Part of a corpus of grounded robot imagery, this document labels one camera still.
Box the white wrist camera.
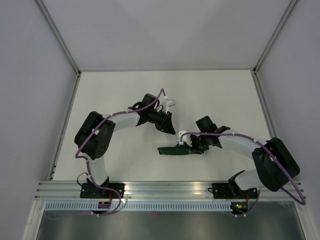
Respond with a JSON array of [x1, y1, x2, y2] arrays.
[[176, 130, 192, 147], [163, 96, 176, 112]]

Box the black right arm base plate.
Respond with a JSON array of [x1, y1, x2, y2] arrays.
[[207, 182, 258, 200]]

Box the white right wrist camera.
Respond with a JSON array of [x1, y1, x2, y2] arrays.
[[176, 130, 192, 147]]

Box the dark green cloth napkin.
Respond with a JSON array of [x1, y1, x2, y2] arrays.
[[157, 144, 190, 156]]

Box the aluminium right frame post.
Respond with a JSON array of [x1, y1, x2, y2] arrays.
[[252, 0, 300, 75]]

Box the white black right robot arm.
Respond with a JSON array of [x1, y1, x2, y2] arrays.
[[189, 116, 300, 198]]

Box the white slotted cable duct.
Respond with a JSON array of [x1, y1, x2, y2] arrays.
[[45, 201, 232, 212]]

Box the aluminium right side rail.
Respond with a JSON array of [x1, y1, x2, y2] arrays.
[[251, 69, 292, 181]]

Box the aluminium left frame post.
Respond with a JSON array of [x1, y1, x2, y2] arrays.
[[33, 0, 81, 76]]

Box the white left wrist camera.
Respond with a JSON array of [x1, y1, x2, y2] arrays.
[[163, 96, 176, 112]]

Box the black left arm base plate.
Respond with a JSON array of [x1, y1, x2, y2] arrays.
[[80, 181, 125, 199]]

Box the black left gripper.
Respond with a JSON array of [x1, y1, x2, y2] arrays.
[[148, 109, 176, 136]]

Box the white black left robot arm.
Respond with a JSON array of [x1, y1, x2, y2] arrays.
[[74, 93, 176, 198]]

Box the aluminium frame post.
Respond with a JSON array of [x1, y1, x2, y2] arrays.
[[33, 0, 81, 76], [252, 0, 300, 75]]

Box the aluminium front rail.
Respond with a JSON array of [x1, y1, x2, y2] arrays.
[[34, 179, 307, 201]]

